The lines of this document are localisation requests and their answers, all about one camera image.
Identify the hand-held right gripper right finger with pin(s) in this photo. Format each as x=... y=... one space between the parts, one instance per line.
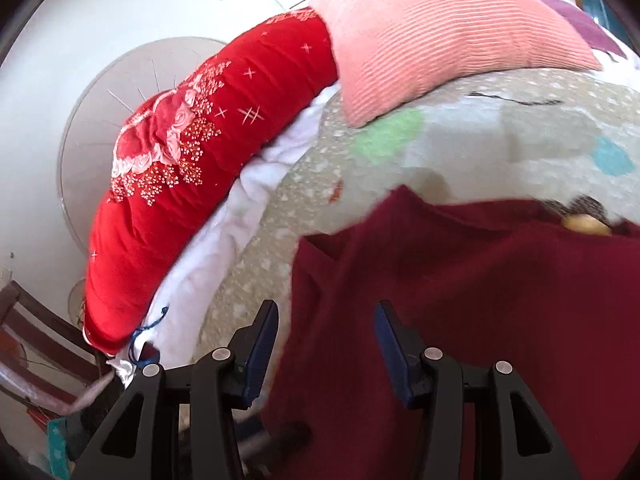
x=392 y=355

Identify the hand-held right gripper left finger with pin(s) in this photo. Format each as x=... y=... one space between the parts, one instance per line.
x=262 y=345

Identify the dark red knit shirt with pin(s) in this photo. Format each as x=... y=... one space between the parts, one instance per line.
x=475 y=310

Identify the red floral quilt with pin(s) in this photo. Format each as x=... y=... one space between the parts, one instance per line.
x=200 y=185

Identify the dark wooden chair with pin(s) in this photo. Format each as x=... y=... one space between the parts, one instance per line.
x=35 y=340

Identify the teal patterned bag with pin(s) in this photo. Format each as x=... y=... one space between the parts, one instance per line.
x=57 y=447

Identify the patchwork bed quilt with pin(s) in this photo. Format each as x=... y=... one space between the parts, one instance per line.
x=475 y=130

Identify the white round table top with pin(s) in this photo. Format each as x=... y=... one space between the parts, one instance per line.
x=100 y=135

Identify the pink ribbed pillow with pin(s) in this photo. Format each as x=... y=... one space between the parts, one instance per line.
x=440 y=35

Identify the purple pillow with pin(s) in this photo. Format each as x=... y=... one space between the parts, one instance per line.
x=580 y=22

